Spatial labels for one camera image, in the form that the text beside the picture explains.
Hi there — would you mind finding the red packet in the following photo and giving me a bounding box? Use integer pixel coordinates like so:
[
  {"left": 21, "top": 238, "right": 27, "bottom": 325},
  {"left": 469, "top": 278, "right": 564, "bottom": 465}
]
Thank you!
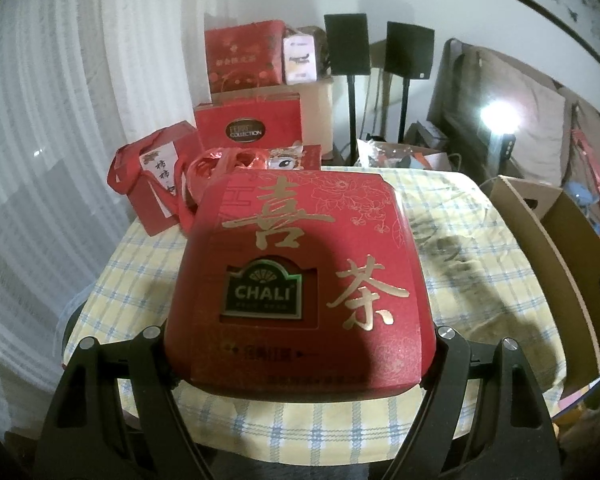
[{"left": 162, "top": 169, "right": 438, "bottom": 396}]

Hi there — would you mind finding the black speaker stand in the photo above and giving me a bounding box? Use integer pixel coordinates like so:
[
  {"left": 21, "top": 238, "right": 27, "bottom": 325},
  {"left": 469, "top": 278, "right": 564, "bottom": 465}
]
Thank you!
[
  {"left": 347, "top": 75, "right": 359, "bottom": 166},
  {"left": 397, "top": 77, "right": 412, "bottom": 143}
]

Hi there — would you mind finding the black speaker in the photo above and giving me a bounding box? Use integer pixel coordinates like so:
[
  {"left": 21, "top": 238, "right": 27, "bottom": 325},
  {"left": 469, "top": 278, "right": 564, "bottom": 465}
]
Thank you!
[
  {"left": 384, "top": 21, "right": 435, "bottom": 82},
  {"left": 324, "top": 12, "right": 371, "bottom": 76}
]

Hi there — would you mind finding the framed ink painting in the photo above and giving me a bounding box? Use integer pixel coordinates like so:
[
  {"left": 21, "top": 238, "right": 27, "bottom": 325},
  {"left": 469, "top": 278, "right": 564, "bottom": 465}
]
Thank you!
[{"left": 436, "top": 0, "right": 600, "bottom": 81}]

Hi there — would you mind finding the tall brown carton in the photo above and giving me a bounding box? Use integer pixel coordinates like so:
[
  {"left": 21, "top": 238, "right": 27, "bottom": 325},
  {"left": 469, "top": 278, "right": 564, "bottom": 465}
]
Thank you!
[{"left": 210, "top": 77, "right": 336, "bottom": 148}]

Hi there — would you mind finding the red heart foil box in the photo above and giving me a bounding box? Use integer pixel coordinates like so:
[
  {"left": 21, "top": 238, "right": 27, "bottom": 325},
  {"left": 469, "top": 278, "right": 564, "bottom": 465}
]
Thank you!
[{"left": 182, "top": 147, "right": 271, "bottom": 233}]

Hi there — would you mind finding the small white printed box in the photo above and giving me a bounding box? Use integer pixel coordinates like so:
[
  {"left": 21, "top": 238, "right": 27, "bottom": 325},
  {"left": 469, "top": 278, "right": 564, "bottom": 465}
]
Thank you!
[{"left": 282, "top": 32, "right": 318, "bottom": 86}]

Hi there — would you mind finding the brown cardboard box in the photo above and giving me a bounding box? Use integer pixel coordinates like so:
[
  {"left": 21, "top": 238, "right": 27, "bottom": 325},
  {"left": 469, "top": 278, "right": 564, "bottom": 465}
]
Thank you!
[{"left": 480, "top": 175, "right": 600, "bottom": 421}]

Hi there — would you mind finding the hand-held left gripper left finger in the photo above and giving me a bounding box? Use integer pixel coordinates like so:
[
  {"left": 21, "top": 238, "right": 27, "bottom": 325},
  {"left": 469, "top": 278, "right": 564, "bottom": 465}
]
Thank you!
[{"left": 34, "top": 326, "right": 201, "bottom": 480}]

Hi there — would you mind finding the red chocolate box oval label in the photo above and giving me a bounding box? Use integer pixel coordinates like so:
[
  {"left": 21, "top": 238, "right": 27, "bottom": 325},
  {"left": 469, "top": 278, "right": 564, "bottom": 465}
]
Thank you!
[{"left": 195, "top": 92, "right": 303, "bottom": 153}]

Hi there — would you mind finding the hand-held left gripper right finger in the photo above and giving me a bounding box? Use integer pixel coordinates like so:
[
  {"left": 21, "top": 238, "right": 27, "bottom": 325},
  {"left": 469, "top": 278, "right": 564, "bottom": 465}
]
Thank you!
[{"left": 380, "top": 325, "right": 563, "bottom": 480}]

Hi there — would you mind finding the black lantern lamp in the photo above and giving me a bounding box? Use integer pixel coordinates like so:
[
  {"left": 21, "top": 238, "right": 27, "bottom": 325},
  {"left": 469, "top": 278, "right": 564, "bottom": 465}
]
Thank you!
[{"left": 480, "top": 100, "right": 523, "bottom": 166}]

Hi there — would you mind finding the white curtain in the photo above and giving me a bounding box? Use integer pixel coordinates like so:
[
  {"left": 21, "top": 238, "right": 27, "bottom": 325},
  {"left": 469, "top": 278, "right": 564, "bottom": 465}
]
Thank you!
[{"left": 0, "top": 0, "right": 206, "bottom": 431}]

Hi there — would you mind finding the large red gift box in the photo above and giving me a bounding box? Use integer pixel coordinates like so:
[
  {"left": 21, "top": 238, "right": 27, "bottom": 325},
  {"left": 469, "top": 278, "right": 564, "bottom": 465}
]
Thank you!
[{"left": 204, "top": 20, "right": 287, "bottom": 95}]

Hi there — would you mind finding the large brown cushion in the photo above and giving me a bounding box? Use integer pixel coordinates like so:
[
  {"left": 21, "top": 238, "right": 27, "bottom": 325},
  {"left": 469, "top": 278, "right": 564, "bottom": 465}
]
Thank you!
[{"left": 472, "top": 47, "right": 567, "bottom": 133}]

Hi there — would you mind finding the low cardboard box of clutter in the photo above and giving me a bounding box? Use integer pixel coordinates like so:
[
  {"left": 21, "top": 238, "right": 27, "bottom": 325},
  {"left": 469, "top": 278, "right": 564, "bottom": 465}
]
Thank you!
[{"left": 355, "top": 135, "right": 461, "bottom": 171}]

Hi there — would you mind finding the yellow checked tablecloth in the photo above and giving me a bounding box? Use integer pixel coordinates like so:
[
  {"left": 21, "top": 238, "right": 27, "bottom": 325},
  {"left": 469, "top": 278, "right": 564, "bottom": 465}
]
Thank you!
[{"left": 62, "top": 162, "right": 576, "bottom": 441}]

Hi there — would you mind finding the brown sofa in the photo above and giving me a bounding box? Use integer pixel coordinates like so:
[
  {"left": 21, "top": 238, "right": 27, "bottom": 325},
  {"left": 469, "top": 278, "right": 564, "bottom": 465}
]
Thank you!
[{"left": 427, "top": 37, "right": 600, "bottom": 201}]

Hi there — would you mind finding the red tote bag white label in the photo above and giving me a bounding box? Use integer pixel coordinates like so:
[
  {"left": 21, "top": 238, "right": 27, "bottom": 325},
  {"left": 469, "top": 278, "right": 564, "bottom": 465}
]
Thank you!
[{"left": 106, "top": 121, "right": 201, "bottom": 238}]

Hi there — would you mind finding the blue baby carrier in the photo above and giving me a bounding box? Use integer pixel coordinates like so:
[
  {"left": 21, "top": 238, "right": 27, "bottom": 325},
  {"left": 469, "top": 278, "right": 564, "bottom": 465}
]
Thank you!
[{"left": 565, "top": 180, "right": 600, "bottom": 231}]

